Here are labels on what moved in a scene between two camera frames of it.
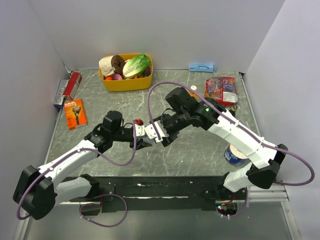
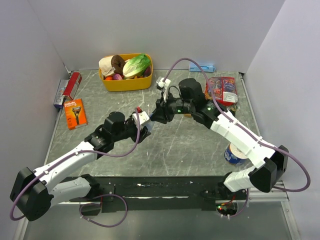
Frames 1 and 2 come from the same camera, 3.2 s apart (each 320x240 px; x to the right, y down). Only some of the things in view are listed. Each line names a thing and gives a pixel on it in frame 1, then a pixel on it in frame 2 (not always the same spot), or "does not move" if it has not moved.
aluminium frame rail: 276,193 does not move
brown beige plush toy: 114,63 does not move
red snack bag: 223,89 does not move
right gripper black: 168,141 to 158,114
